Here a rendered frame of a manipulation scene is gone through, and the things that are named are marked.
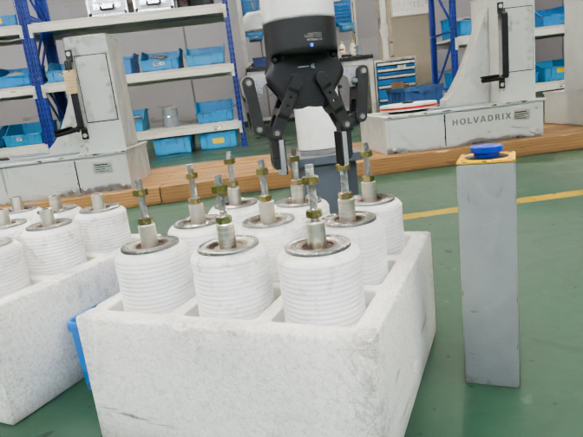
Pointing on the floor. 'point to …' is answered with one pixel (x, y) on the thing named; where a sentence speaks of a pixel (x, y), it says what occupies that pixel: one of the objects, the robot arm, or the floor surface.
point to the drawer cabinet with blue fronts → (408, 72)
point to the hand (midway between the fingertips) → (312, 157)
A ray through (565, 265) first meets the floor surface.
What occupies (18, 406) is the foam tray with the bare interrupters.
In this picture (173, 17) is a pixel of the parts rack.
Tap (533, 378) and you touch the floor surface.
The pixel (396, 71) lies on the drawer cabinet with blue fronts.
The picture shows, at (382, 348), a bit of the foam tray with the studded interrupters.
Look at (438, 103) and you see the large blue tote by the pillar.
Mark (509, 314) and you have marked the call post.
